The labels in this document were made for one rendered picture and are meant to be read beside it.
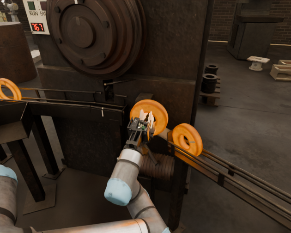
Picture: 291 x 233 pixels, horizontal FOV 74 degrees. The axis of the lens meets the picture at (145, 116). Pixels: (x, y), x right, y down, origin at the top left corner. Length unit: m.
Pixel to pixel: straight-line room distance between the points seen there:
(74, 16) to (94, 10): 0.10
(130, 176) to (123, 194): 0.05
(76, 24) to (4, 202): 0.67
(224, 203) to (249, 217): 0.16
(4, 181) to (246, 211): 1.43
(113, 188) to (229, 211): 1.13
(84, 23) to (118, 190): 0.64
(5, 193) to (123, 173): 0.27
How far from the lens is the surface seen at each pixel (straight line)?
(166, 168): 1.01
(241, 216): 1.58
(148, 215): 0.60
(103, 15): 0.84
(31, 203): 1.69
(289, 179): 1.99
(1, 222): 0.45
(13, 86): 1.51
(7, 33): 3.74
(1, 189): 0.49
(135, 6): 0.88
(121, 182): 0.56
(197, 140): 0.81
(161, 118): 0.75
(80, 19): 0.89
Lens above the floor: 1.24
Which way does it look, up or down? 32 degrees down
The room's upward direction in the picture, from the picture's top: straight up
